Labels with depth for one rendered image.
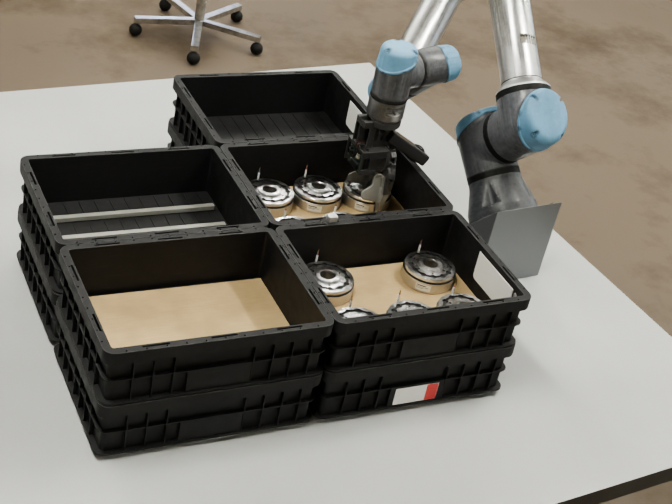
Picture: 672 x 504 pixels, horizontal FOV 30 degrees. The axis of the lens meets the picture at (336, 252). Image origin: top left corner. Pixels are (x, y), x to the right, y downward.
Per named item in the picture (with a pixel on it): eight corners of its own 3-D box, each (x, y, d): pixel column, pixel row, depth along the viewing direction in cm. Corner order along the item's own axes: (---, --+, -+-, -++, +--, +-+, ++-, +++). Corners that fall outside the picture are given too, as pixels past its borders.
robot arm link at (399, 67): (430, 51, 242) (397, 57, 237) (418, 102, 248) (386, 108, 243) (405, 34, 247) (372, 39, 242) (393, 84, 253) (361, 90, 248)
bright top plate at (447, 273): (442, 251, 249) (442, 248, 249) (463, 281, 242) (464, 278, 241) (396, 254, 245) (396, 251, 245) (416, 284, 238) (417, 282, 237)
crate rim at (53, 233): (215, 154, 254) (217, 143, 253) (270, 236, 233) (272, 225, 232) (17, 166, 237) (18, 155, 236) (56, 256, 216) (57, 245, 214)
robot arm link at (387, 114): (396, 87, 252) (415, 106, 246) (392, 107, 255) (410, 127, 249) (363, 88, 249) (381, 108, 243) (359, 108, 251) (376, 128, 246)
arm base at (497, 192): (517, 219, 280) (506, 177, 281) (551, 204, 266) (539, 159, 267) (458, 230, 274) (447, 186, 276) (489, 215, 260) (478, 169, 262)
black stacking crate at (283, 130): (325, 114, 298) (334, 72, 292) (379, 180, 277) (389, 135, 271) (166, 122, 281) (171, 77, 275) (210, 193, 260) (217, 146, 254)
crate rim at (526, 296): (454, 219, 250) (457, 209, 249) (532, 309, 229) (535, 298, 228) (270, 236, 233) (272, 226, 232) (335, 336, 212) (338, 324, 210)
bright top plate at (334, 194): (326, 174, 266) (326, 171, 266) (350, 199, 259) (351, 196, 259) (285, 180, 261) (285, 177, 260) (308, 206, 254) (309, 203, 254)
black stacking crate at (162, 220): (209, 194, 260) (216, 146, 253) (261, 277, 238) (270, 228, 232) (16, 209, 242) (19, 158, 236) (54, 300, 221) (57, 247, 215)
